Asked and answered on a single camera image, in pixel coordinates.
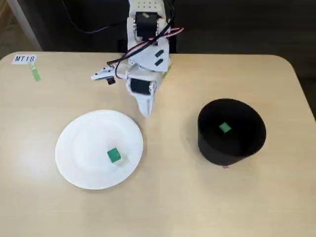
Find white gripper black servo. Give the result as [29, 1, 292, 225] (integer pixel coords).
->
[125, 39, 171, 118]

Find green cube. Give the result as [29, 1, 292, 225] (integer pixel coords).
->
[218, 122, 233, 134]
[107, 147, 123, 164]

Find black round pot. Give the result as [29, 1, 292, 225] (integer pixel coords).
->
[197, 98, 267, 166]

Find white paper plate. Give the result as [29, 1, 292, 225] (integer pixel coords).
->
[54, 110, 144, 190]

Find green tape strip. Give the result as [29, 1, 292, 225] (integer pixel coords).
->
[27, 62, 42, 82]

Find white MT18 label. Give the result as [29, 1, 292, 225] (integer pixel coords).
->
[11, 53, 37, 65]

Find small wrist camera board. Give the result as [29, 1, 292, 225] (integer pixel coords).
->
[90, 66, 117, 86]

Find red white servo wires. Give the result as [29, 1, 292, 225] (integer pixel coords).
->
[122, 26, 185, 58]

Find black background cable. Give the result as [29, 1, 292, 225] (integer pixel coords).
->
[64, 7, 128, 34]

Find white post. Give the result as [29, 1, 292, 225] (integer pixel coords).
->
[6, 0, 43, 52]

